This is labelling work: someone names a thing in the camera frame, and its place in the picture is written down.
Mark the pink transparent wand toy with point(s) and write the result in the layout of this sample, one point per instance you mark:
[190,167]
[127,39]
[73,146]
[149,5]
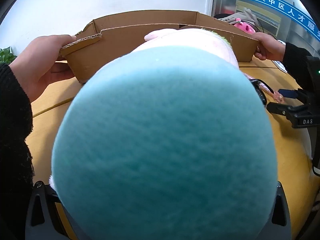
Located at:
[268,90]

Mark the teal pink plush pig toy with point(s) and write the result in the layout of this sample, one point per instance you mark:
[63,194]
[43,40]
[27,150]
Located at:
[170,141]

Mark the black sleeve forearm right side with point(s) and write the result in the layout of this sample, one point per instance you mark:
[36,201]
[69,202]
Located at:
[295,62]

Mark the bystander right hand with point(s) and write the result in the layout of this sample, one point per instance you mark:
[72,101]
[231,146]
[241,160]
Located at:
[268,48]

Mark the black knit sleeve forearm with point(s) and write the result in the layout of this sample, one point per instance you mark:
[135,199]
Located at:
[16,161]

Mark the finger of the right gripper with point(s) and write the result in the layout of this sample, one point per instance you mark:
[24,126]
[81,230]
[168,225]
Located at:
[293,94]
[277,108]

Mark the grey printed cloth bag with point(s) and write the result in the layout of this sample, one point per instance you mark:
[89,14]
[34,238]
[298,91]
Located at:
[246,15]

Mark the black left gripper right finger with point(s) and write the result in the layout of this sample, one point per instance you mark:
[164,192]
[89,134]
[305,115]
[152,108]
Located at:
[278,225]

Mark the black sunglasses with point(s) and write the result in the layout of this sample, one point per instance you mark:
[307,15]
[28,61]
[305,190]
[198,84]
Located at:
[259,91]

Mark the green potted plant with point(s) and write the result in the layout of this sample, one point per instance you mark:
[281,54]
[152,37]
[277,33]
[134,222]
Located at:
[6,55]

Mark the shallow brown cardboard box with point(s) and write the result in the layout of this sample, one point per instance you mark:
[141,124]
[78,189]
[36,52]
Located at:
[107,38]

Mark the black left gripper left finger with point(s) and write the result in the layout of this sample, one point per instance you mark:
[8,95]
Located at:
[46,218]

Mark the bystander left hand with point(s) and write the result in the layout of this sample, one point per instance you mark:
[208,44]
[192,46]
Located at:
[39,65]

